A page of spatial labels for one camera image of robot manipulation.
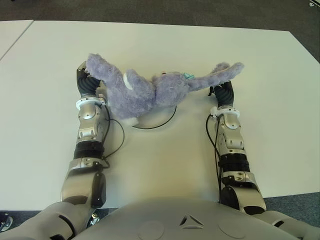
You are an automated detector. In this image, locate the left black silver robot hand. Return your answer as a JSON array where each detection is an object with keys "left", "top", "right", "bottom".
[{"left": 75, "top": 59, "right": 103, "bottom": 100}]

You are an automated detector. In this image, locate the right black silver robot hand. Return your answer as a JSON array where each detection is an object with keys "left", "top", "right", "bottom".
[{"left": 207, "top": 81, "right": 235, "bottom": 109}]

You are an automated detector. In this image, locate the purple plush rabbit doll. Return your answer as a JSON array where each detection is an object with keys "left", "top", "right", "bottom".
[{"left": 84, "top": 52, "right": 245, "bottom": 126}]

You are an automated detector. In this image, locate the white plate with black rim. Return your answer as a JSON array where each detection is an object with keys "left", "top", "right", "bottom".
[{"left": 131, "top": 104, "right": 178, "bottom": 130}]

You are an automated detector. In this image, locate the metal table caster wheel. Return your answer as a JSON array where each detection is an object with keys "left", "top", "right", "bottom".
[
  {"left": 89, "top": 211, "right": 101, "bottom": 225},
  {"left": 0, "top": 215, "right": 14, "bottom": 231}
]

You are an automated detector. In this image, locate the grey robot torso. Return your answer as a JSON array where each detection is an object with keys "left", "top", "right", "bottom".
[{"left": 23, "top": 196, "right": 320, "bottom": 240}]

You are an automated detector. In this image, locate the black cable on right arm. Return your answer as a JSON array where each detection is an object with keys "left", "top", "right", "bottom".
[{"left": 206, "top": 116, "right": 224, "bottom": 201}]

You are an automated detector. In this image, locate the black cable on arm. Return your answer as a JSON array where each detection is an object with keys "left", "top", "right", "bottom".
[
  {"left": 206, "top": 116, "right": 224, "bottom": 201},
  {"left": 100, "top": 104, "right": 126, "bottom": 169}
]

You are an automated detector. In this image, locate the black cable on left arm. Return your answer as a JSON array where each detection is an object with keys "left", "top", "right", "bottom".
[{"left": 100, "top": 104, "right": 126, "bottom": 169}]

